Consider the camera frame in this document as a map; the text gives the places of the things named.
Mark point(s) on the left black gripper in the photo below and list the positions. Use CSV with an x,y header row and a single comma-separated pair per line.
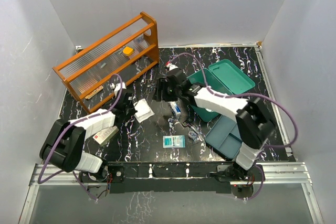
x,y
132,110

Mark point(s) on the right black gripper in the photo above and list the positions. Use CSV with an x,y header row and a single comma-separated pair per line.
x,y
160,95

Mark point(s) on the white blue bandage roll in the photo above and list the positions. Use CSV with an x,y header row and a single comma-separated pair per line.
x,y
175,109

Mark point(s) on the white gauze packet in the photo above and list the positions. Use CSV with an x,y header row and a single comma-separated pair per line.
x,y
144,112

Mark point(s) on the teal medicine box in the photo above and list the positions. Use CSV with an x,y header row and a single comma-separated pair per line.
x,y
224,77

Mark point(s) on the small tape roll bag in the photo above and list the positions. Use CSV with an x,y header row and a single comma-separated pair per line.
x,y
193,136

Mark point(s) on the blue-grey divider tray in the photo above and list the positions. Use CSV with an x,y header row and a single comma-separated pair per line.
x,y
224,138

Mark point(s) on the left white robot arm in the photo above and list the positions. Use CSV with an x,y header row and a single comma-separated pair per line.
x,y
63,146

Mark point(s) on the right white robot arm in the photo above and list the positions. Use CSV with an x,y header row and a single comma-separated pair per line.
x,y
253,119

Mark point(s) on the cream medicine carton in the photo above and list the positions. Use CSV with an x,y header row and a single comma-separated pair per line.
x,y
104,136

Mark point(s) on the orange wooden shelf rack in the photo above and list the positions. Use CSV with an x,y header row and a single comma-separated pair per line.
x,y
100,62

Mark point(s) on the teal white sachet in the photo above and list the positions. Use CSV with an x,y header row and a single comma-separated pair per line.
x,y
174,141

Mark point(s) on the yellow-orange small block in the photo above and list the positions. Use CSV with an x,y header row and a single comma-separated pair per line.
x,y
128,51

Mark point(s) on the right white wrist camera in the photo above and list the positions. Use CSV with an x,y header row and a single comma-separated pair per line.
x,y
170,67

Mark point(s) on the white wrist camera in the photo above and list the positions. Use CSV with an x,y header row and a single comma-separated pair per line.
x,y
170,67
117,87

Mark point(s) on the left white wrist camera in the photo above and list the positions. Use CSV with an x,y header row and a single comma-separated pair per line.
x,y
117,87

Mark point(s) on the black handled scissors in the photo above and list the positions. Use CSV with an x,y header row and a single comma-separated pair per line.
x,y
189,123

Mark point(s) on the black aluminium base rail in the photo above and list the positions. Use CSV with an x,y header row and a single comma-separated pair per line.
x,y
123,177

